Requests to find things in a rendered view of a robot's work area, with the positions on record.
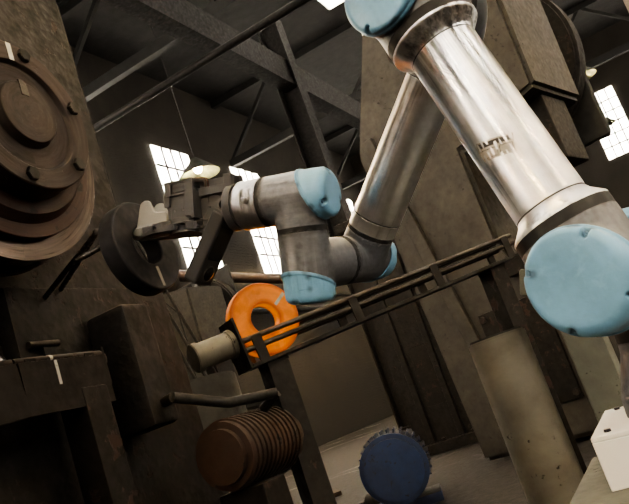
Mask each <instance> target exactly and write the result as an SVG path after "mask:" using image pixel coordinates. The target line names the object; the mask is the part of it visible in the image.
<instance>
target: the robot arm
mask: <svg viewBox="0 0 629 504"><path fill-rule="evenodd" d="M344 4H345V11H346V15H347V17H348V20H349V21H350V23H351V25H352V26H353V27H354V28H355V29H356V30H358V31H359V32H361V33H362V34H363V35H365V36H367V37H375V38H376V39H377V40H378V41H379V42H380V43H381V45H382V46H383V48H384V49H385V51H386V52H387V54H388V55H389V57H390V58H391V60H392V61H393V63H394V64H395V66H396V67H397V69H399V70H400V71H402V72H406V73H407V74H406V76H405V79H404V81H403V84H402V86H401V89H400V92H399V94H398V97H397V99H396V102H395V104H394V107H393V110H392V112H391V115H390V117H389V120H388V122H387V125H386V127H385V130H384V133H383V135H382V138H381V140H380V143H379V145H378V148H377V151H376V153H375V156H374V158H373V161H372V163H371V166H370V168H369V171H368V174H367V176H366V179H365V181H364V184H363V186H362V189H361V192H360V194H359V197H358V199H357V202H356V204H355V207H354V210H353V212H352V215H351V217H350V220H349V223H348V225H347V228H346V231H345V233H344V235H343V236H336V237H329V233H328V224H327V219H330V217H334V216H336V215H337V214H338V212H339V210H340V207H341V203H340V200H341V190H340V186H339V183H338V180H337V178H336V176H335V175H334V173H333V172H332V171H331V170H329V169H328V168H326V167H315V168H308V169H296V170H295V171H291V172H286V173H281V174H276V175H271V176H266V177H260V178H255V179H250V180H245V181H243V176H241V175H235V174H233V173H231V172H230V173H225V174H223V177H220V178H215V179H210V180H208V179H207V178H204V177H194V178H192V177H191V178H186V179H181V180H176V181H171V182H166V183H164V191H165V195H164V204H163V203H159V204H157V205H156V206H155V207H153V206H152V204H151V202H150V201H144V202H142V203H141V205H140V210H139V218H138V225H137V228H136V229H135V230H134V231H133V239H135V240H137V241H157V240H171V239H181V238H190V237H201V239H200V241H199V243H198V245H197V248H196V250H195V252H194V255H193V257H192V259H191V262H190V264H189V266H188V269H187V271H186V273H185V279H186V280H188V281H190V282H191V283H193V284H200V285H211V283H212V281H213V279H214V276H215V274H216V272H217V270H218V267H219V265H220V263H221V260H222V258H223V256H224V254H225V251H226V249H227V247H228V245H229V242H230V240H231V238H232V235H233V233H234V231H241V230H246V231H250V230H256V229H262V228H268V227H275V226H276V232H277V241H278V249H279V257H280V266H281V280H282V281H283V287H284V293H285V298H286V301H287V302H288V303H289V304H291V305H303V304H312V303H320V302H326V301H331V300H333V299H334V298H335V296H336V290H335V288H336V286H342V285H346V284H353V283H360V282H362V283H368V282H373V281H375V280H378V279H382V278H384V277H387V276H388V275H389V274H390V273H391V272H392V271H393V270H394V268H395V266H396V263H397V250H396V247H395V245H394V243H393V240H394V238H395V236H396V233H397V231H398V228H399V226H400V224H401V221H402V219H403V217H404V214H405V212H406V209H407V207H408V205H409V202H410V200H411V197H412V195H413V193H414V190H415V188H416V186H417V183H418V181H419V178H420V176H421V174H422V171H423V169H424V166H425V164H426V162H427V159H428V157H429V154H430V152H431V150H432V147H433V145H434V143H435V140H436V138H437V135H438V133H439V131H440V128H441V126H442V123H443V121H444V119H445V118H446V120H447V122H448V123H449V125H450V126H451V128H452V129H453V131H454V132H455V134H456V135H457V137H458V138H459V140H460V141H461V143H462V144H463V146H464V147H465V149H466V150H467V152H468V153H469V155H470V156H471V158H472V159H473V161H474V162H475V164H476V165H477V167H478V168H479V170H480V171H481V173H482V174H483V176H484V177H485V179H486V180H487V182H488V184H489V185H490V187H491V188H492V190H493V191H494V193H495V194H496V196H497V197H498V199H499V200H500V202H501V203H502V205H503V206H504V208H505V209H506V211H507V212H508V214H509V215H510V217H511V218H512V220H513V221H514V223H515V224H516V226H517V227H518V233H517V237H516V242H515V249H516V251H517V252H518V254H519V256H520V257H521V259H522V260H523V262H524V263H525V277H524V285H525V289H526V293H527V296H528V298H529V300H530V302H531V304H532V306H533V307H534V309H535V310H536V312H537V313H538V314H539V315H540V316H541V317H542V318H543V319H544V320H545V321H546V322H547V323H548V324H550V325H551V326H553V327H554V328H556V329H558V330H560V331H562V332H564V333H567V334H570V335H573V336H578V337H606V336H612V335H614V337H615V339H616V342H617V345H618V348H619V351H620V370H621V400H622V404H623V407H624V409H625V412H626V415H627V417H628V418H629V207H627V208H623V209H621V207H620V206H619V205H618V203H617V202H616V200H615V199H614V198H613V196H612V195H611V194H610V192H609V191H608V190H607V189H604V188H597V187H590V186H588V185H586V184H585V183H584V181H583V180H582V179H581V177H580V176H579V175H578V173H577V172H576V170H575V169H574V168H573V166H572V165H571V163H570V162H569V161H568V159H567V158H566V156H565V155H564V154H563V152H562V151H561V149H560V148H559V147H558V145H557V144H556V142H555V141H554V140H553V138H552V137H551V135H550V134H549V133H548V131H547V130H546V129H545V127H544V126H543V124H542V123H541V122H540V120H539V119H538V117H537V116H536V115H535V113H534V112H533V110H532V109H531V108H530V106H529V105H528V103H527V102H526V101H525V99H524V98H523V96H522V95H521V94H520V92H519V91H518V89H517V88H516V87H515V85H514V84H513V82H512V81H511V80H510V78H509V77H508V76H507V74H506V73H505V71H504V70H503V69H502V67H501V66H500V64H499V63H498V62H497V60H496V59H495V57H494V56H493V55H492V53H491V52H490V50H489V49H488V48H487V46H486V45H485V43H484V42H483V39H484V35H485V30H486V24H487V13H488V7H487V0H344ZM196 178H201V179H196ZM203 179H204V180H203ZM205 179H207V180H205ZM167 209H168V210H167Z"/></svg>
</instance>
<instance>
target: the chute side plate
mask: <svg viewBox="0 0 629 504"><path fill-rule="evenodd" d="M54 360H57V363H58V367H59V371H60V375H61V378H62V382H63V384H60V383H59V379H58V375H57V371H56V367H55V364H54ZM102 384H106V385H107V388H108V392H109V396H110V399H111V402H114V401H116V396H115V393H114V389H113V386H112V382H111V379H110V375H109V371H108V368H107V364H106V361H105V357H104V354H99V355H89V356H80V357H71V358H61V359H52V360H43V361H33V362H24V363H17V364H11V365H6V366H1V367H0V426H3V425H7V424H10V423H13V422H17V421H20V420H23V419H27V418H30V417H35V416H41V415H46V414H51V413H56V412H61V411H67V410H72V409H77V408H82V407H86V404H85V400H84V396H83V393H82V388H83V387H90V386H96V385H102Z"/></svg>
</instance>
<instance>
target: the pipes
mask: <svg viewBox="0 0 629 504"><path fill-rule="evenodd" d="M309 1H311V0H293V1H291V2H290V3H288V4H286V5H285V6H283V7H282V8H280V9H278V10H277V11H275V12H273V13H272V14H270V15H269V16H267V17H265V18H264V19H262V20H261V21H259V22H257V23H256V24H254V25H253V26H251V27H249V28H248V29H246V30H245V31H243V32H241V33H240V34H238V35H237V36H235V37H233V38H232V39H230V40H228V41H227V42H225V43H224V44H222V45H220V46H219V47H217V48H216V49H214V50H212V51H211V52H209V53H208V54H206V55H204V56H203V57H201V58H200V59H198V60H196V61H195V62H193V63H192V64H190V65H188V66H187V67H185V68H183V69H182V70H180V71H179V72H177V73H175V74H174V75H172V76H171V77H169V78H167V79H166V80H164V81H163V82H161V83H159V84H158V85H156V86H155V87H153V88H151V89H150V90H148V91H147V92H145V93H143V94H142V95H140V96H139V97H137V98H135V99H134V100H132V101H130V102H129V103H127V104H126V105H124V106H122V107H121V108H119V109H118V110H116V111H114V112H113V113H111V114H110V115H108V116H106V117H105V118H103V119H102V120H100V121H98V122H97V123H95V124H94V129H95V132H98V131H100V130H101V129H103V128H104V127H106V126H108V125H109V124H111V123H113V122H114V121H116V120H117V119H119V118H121V117H122V116H124V115H126V114H127V113H129V112H130V111H132V110H134V109H135V108H137V107H139V106H140V105H142V104H143V103H145V102H147V101H148V100H150V99H152V98H153V97H155V96H156V95H158V94H160V93H161V92H163V91H165V90H166V89H168V88H169V87H171V86H173V85H174V84H176V83H178V82H179V81H181V80H182V79H184V78H186V77H187V76H189V75H191V74H192V73H194V72H195V71H197V70H199V69H200V68H202V67H204V66H205V65H207V64H208V63H210V62H212V61H213V60H215V59H217V58H218V57H220V56H221V55H223V54H225V53H226V52H228V51H230V50H231V49H233V48H234V47H236V46H238V45H239V44H241V43H243V42H244V41H246V40H247V39H249V38H251V37H252V36H254V35H256V34H257V33H259V32H260V31H262V30H264V29H265V28H267V27H269V26H270V25H272V24H273V23H275V22H277V21H278V20H280V19H282V18H283V17H285V16H286V15H288V14H290V13H291V12H293V11H295V10H296V9H298V8H299V7H301V6H303V5H304V4H306V3H308V2H309ZM186 271H187V270H179V275H178V277H179V282H190V281H188V280H186V279H185V273H186ZM231 275H232V278H233V281H234V283H268V284H283V281H282V280H281V274H261V273H239V272H231ZM336 296H351V294H350V293H336ZM320 307H323V306H307V307H296V308H297V311H298V313H301V312H310V311H313V310H315V309H318V308H320ZM263 314H271V312H270V311H269V310H267V309H266V308H254V309H253V310H252V312H251V315H263Z"/></svg>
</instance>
